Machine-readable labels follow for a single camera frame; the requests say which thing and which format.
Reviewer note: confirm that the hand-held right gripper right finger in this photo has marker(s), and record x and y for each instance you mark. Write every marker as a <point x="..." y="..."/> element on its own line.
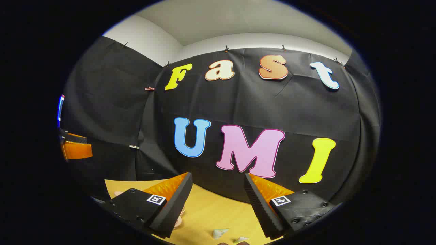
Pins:
<point x="259" y="207"/>

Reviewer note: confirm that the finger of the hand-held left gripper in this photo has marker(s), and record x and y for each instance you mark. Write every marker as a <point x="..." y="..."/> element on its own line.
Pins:
<point x="76" y="149"/>

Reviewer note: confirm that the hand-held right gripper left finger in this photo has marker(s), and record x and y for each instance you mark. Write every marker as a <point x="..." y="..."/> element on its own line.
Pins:
<point x="177" y="200"/>

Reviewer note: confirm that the pale green skin care sachet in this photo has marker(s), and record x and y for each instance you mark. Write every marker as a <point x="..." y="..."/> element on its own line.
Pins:
<point x="219" y="233"/>
<point x="241" y="239"/>

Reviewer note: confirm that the blue red edged object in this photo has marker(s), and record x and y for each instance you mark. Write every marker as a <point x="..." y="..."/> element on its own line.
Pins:
<point x="60" y="109"/>

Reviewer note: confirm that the red white cloth clip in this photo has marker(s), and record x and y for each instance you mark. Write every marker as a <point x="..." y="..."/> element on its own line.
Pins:
<point x="149" y="88"/>

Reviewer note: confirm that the black backdrop cloth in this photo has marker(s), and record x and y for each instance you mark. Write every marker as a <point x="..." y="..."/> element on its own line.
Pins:
<point x="259" y="102"/>

